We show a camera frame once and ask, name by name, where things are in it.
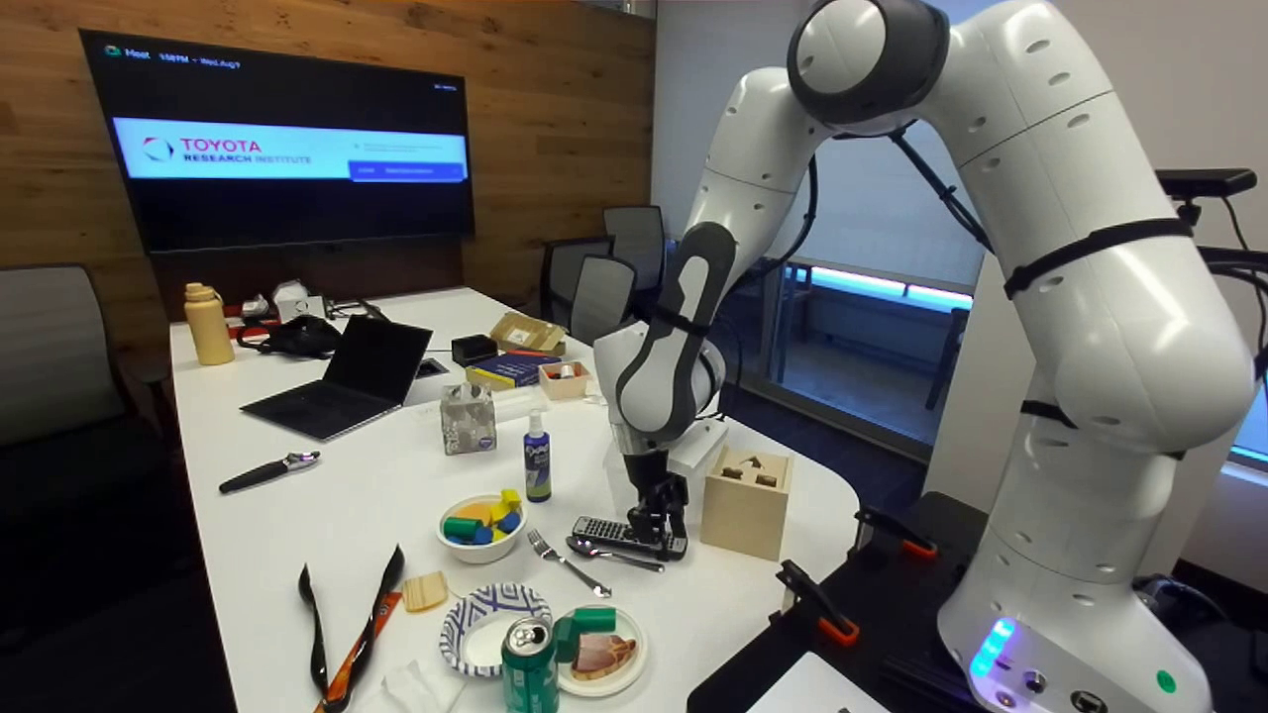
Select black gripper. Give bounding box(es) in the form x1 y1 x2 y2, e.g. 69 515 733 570
625 453 691 544

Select silver metal fork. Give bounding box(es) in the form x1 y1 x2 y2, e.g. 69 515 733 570
523 531 615 597

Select white bowl with blocks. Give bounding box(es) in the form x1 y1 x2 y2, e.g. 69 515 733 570
437 488 526 566

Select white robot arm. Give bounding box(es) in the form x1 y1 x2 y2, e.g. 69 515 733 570
600 0 1256 713

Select black remote control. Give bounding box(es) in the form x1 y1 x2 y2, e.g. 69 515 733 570
565 515 684 564

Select silver metal spoon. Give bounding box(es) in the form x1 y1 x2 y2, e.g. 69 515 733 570
565 536 663 570

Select wooden shape sorter cube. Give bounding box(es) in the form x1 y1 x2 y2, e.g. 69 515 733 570
703 447 792 564

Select clear plastic storage bin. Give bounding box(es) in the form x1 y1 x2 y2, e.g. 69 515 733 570
666 420 729 474

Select white plate with food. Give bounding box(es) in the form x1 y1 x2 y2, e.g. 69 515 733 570
556 606 648 702

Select blue spray bottle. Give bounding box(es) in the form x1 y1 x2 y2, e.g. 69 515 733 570
523 412 551 503

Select small wooden tray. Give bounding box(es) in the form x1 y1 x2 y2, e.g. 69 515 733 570
540 362 590 400

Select green soda can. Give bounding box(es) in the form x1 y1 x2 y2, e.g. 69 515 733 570
502 619 560 713

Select black clamp orange tip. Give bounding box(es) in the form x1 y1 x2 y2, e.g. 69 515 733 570
778 560 858 651
855 507 938 564

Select blue book box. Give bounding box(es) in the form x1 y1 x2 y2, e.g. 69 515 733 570
468 355 540 392

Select patterned paper plate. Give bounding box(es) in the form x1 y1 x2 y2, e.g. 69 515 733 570
438 581 551 681

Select tan sponge square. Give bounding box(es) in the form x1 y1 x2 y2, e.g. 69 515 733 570
401 570 448 612

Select grey office chair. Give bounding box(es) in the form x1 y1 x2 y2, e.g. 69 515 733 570
572 259 634 343

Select black laptop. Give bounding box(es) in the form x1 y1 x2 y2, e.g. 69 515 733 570
244 318 431 441

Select black orange tongs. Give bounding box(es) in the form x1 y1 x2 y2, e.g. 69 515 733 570
295 544 407 713

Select black marker pen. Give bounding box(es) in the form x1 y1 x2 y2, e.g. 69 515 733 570
219 453 321 495

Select yellow mustard bottle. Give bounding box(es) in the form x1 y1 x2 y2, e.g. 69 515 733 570
185 281 235 363

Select dark office chair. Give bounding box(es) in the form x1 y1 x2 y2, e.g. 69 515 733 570
0 267 162 644

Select wall mounted tv screen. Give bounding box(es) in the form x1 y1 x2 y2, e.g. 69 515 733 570
79 30 477 255

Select black camera on stand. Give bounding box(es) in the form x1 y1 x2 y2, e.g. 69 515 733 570
1158 165 1256 224

